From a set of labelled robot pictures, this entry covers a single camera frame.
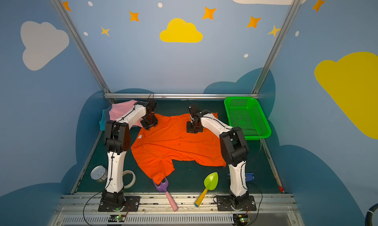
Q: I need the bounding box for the orange t shirt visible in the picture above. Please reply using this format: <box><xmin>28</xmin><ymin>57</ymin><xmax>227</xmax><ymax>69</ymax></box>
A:
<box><xmin>131</xmin><ymin>114</ymin><xmax>226</xmax><ymax>185</ymax></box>

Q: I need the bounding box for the green plastic basket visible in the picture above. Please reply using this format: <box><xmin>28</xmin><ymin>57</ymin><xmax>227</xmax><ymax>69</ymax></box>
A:
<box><xmin>224</xmin><ymin>97</ymin><xmax>272</xmax><ymax>141</ymax></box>

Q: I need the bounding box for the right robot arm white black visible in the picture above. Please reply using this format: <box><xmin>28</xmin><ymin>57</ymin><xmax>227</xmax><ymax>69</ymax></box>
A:
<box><xmin>187</xmin><ymin>104</ymin><xmax>249</xmax><ymax>208</ymax></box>

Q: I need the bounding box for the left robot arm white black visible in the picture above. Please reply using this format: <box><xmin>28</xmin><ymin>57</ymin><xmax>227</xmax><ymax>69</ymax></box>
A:
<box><xmin>102</xmin><ymin>98</ymin><xmax>158</xmax><ymax>207</ymax></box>

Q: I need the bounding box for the pink folded t shirt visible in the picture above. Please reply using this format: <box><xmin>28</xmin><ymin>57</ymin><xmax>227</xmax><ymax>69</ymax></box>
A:
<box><xmin>109</xmin><ymin>100</ymin><xmax>146</xmax><ymax>127</ymax></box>

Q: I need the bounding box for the grey folded t shirt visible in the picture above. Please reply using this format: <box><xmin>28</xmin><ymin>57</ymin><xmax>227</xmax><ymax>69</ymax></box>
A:
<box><xmin>103</xmin><ymin>106</ymin><xmax>112</xmax><ymax>124</ymax></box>

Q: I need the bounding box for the teal folded t shirt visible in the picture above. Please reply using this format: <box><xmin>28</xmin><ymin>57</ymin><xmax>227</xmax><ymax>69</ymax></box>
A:
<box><xmin>99</xmin><ymin>109</ymin><xmax>106</xmax><ymax>131</ymax></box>

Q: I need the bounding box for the back horizontal aluminium bar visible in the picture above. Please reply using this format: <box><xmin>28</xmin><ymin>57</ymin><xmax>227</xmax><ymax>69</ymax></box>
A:
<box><xmin>104</xmin><ymin>93</ymin><xmax>259</xmax><ymax>100</ymax></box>

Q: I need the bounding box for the white tape roll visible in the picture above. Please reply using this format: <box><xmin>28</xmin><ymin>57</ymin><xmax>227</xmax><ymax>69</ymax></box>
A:
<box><xmin>122</xmin><ymin>169</ymin><xmax>137</xmax><ymax>189</ymax></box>

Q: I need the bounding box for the green toy shovel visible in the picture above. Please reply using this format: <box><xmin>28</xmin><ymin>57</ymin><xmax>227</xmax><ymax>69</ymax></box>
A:
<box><xmin>195</xmin><ymin>172</ymin><xmax>219</xmax><ymax>207</ymax></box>

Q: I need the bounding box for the purple toy garden fork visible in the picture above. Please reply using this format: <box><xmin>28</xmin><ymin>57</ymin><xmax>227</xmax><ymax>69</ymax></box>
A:
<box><xmin>153</xmin><ymin>177</ymin><xmax>179</xmax><ymax>212</ymax></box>

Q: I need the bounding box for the silver tin can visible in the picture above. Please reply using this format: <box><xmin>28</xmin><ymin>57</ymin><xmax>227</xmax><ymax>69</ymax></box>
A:
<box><xmin>90</xmin><ymin>166</ymin><xmax>108</xmax><ymax>183</ymax></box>

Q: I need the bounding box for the blue stapler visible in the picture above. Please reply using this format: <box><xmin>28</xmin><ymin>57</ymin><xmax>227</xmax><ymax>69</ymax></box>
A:
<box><xmin>227</xmin><ymin>173</ymin><xmax>255</xmax><ymax>183</ymax></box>

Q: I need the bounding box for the left circuit board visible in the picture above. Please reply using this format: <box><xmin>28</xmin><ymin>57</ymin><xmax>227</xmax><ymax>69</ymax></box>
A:
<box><xmin>108</xmin><ymin>215</ymin><xmax>127</xmax><ymax>224</ymax></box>

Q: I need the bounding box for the circuit board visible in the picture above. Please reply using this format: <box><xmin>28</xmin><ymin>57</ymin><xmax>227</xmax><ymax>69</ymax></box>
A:
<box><xmin>108</xmin><ymin>215</ymin><xmax>127</xmax><ymax>224</ymax></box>
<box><xmin>232</xmin><ymin>214</ymin><xmax>250</xmax><ymax>226</ymax></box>

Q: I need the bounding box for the right circuit board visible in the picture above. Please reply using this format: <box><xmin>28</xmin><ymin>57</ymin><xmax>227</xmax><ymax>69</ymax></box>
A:
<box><xmin>232</xmin><ymin>214</ymin><xmax>250</xmax><ymax>226</ymax></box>

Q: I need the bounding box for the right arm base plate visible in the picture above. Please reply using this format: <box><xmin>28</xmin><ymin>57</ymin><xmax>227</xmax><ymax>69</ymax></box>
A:
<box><xmin>213</xmin><ymin>195</ymin><xmax>257</xmax><ymax>211</ymax></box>

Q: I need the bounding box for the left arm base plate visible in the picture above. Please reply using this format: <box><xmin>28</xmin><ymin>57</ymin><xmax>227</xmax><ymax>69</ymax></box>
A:
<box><xmin>98</xmin><ymin>196</ymin><xmax>140</xmax><ymax>212</ymax></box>

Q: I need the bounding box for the aluminium rail base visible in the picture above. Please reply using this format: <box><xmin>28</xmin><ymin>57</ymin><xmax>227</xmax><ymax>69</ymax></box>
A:
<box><xmin>49</xmin><ymin>193</ymin><xmax>304</xmax><ymax>226</ymax></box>

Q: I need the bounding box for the right aluminium frame post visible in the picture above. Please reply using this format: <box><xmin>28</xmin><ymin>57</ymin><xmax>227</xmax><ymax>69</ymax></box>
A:
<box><xmin>251</xmin><ymin>0</ymin><xmax>302</xmax><ymax>98</ymax></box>

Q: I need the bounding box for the aluminium frame post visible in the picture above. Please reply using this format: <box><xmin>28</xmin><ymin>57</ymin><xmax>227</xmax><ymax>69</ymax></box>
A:
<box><xmin>251</xmin><ymin>0</ymin><xmax>302</xmax><ymax>98</ymax></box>
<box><xmin>50</xmin><ymin>0</ymin><xmax>111</xmax><ymax>94</ymax></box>

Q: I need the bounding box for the left aluminium frame post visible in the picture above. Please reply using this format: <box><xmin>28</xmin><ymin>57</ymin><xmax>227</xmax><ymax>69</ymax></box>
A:
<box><xmin>50</xmin><ymin>0</ymin><xmax>111</xmax><ymax>94</ymax></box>

